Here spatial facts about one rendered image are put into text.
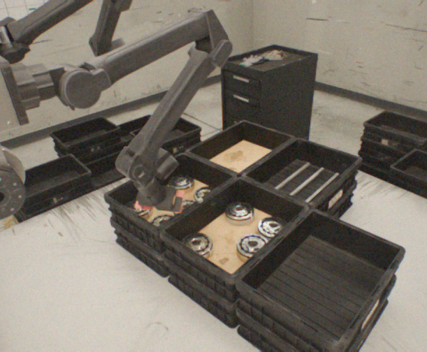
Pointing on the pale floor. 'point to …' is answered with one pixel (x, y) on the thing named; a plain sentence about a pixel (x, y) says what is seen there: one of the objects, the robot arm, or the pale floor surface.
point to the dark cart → (270, 91)
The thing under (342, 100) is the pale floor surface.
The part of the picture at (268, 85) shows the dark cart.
